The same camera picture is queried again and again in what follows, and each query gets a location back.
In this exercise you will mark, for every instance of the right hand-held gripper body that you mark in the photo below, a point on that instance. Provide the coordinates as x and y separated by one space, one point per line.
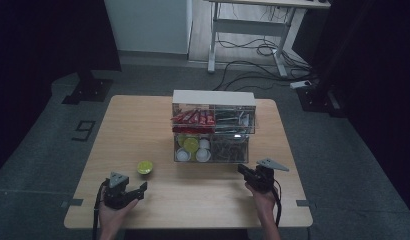
264 180

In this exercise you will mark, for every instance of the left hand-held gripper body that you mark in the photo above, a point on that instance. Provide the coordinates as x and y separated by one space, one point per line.
118 198

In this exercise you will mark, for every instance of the clear organizer with white top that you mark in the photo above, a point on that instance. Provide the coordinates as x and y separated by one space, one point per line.
213 97

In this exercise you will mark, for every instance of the person's left hand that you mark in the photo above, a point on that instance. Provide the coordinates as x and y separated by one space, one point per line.
111 218

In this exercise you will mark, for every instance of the person's right hand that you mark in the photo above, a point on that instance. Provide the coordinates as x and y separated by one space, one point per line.
267 203

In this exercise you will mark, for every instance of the pile of dark tea bags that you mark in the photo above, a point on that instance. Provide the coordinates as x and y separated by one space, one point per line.
229 149

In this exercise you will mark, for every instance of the grey tape strip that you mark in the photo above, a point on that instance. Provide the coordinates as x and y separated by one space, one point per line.
304 203
74 202

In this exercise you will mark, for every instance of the white capsule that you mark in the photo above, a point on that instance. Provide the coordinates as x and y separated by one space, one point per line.
183 155
203 155
204 144

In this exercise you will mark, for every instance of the pile of dark stick packets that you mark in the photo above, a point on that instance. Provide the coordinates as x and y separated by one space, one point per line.
231 121

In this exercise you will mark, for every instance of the row of red stick packets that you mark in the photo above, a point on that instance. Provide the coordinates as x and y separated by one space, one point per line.
193 120

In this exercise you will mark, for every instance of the black tape floor marker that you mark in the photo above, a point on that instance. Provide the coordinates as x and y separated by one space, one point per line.
84 130

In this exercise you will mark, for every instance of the black stand base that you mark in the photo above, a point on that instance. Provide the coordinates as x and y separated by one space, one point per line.
321 100
89 90

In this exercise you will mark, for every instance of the white power strip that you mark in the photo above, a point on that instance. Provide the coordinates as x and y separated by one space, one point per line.
300 84

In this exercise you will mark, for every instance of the dark curtain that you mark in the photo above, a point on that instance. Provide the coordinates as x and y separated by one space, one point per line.
376 66
43 40

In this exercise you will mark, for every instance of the white cabinet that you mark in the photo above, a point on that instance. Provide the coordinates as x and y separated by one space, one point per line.
149 25

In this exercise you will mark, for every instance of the white desk frame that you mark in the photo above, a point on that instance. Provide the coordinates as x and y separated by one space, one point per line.
249 27

